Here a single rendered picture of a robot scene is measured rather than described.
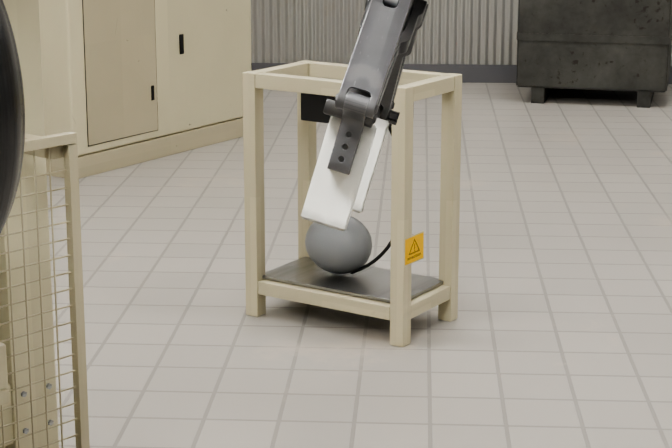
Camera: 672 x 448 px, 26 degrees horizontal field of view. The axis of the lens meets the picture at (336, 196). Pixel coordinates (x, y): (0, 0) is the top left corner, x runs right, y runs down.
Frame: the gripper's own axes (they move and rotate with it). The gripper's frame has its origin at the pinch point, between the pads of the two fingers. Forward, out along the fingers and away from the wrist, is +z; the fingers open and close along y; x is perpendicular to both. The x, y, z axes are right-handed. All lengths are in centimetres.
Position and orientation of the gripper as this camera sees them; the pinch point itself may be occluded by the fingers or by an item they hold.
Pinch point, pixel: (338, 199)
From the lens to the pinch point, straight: 99.4
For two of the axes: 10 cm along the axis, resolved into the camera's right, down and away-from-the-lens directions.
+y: 0.9, -0.7, 9.9
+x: -9.5, -3.0, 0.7
